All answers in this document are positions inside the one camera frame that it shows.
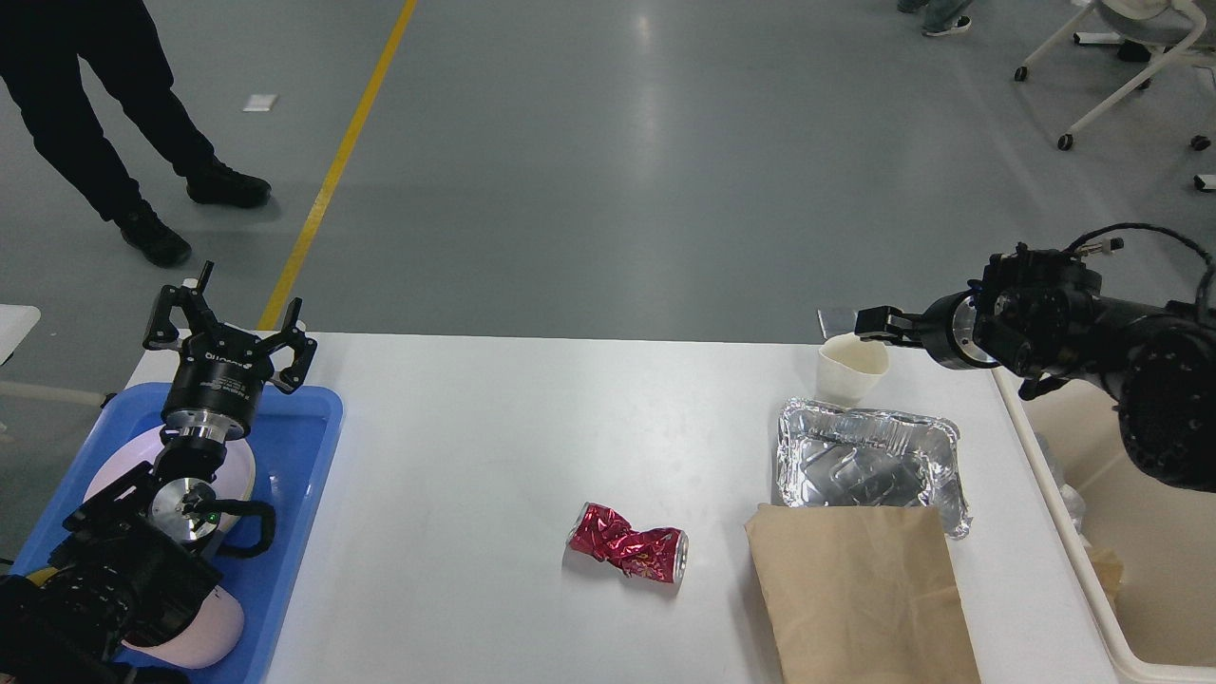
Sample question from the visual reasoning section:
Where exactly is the white paper cup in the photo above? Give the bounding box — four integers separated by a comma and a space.
815, 333, 890, 407

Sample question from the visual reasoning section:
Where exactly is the blue plastic tray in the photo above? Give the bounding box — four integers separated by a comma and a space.
11, 382, 343, 683

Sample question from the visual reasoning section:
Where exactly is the left clear floor plate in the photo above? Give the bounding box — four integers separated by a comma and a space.
817, 307, 857, 340

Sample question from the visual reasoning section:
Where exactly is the beige plastic bin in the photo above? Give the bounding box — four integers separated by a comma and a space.
992, 370, 1215, 683

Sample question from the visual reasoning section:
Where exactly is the white side table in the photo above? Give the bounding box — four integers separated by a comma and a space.
0, 304, 43, 365

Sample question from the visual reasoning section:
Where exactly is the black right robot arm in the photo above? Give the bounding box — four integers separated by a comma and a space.
854, 222, 1215, 493

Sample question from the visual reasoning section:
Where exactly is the teal mug yellow inside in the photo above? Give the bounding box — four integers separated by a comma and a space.
26, 566, 58, 587

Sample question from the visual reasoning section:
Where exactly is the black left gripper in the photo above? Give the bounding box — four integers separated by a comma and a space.
142, 260, 317, 443

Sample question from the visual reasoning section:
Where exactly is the crushed red can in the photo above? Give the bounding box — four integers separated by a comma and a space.
565, 501, 688, 587

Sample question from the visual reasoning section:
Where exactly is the white office chair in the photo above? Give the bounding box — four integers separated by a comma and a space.
1015, 1, 1215, 151

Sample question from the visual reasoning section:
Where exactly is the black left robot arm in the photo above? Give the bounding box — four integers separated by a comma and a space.
2, 260, 317, 683

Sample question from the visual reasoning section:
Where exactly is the aluminium foil tray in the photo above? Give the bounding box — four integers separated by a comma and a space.
775, 398, 973, 540

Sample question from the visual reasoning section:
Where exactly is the person in black trousers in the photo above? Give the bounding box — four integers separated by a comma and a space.
0, 0, 274, 268

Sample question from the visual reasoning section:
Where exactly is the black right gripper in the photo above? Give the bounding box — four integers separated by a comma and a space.
854, 292, 989, 370

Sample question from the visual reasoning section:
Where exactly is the brown paper bag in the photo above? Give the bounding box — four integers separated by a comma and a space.
744, 503, 980, 683

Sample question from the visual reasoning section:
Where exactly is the pink plastic plate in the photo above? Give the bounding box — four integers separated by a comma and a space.
81, 427, 257, 545

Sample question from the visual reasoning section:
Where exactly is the pink plastic cup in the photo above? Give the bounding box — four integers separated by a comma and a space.
122, 587, 246, 669

